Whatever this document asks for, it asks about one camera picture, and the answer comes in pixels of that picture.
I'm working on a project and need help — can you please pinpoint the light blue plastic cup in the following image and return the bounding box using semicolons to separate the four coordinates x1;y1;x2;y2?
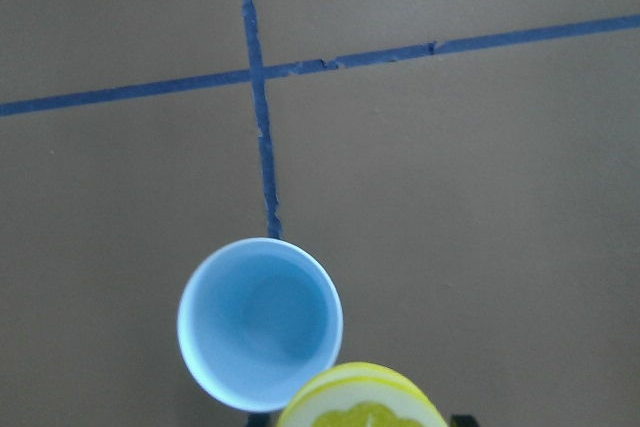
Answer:
177;238;343;413

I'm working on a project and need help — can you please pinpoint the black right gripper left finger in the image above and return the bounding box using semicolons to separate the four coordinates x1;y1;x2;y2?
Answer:
248;412;277;427

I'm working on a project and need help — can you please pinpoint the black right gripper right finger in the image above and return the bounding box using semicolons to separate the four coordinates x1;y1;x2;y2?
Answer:
450;414;475;427

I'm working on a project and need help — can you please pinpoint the yellow lemon half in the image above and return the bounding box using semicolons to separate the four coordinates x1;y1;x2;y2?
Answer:
276;362;447;427

